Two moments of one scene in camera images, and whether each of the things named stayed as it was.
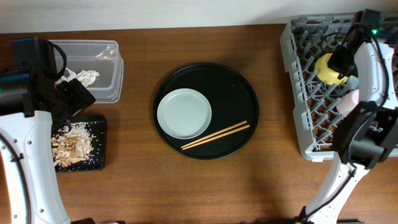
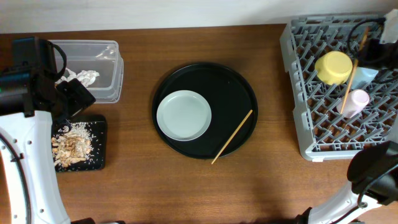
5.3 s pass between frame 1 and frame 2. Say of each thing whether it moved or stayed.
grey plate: stayed
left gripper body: stayed
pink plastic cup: stayed
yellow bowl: stayed
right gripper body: moved
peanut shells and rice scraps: stayed
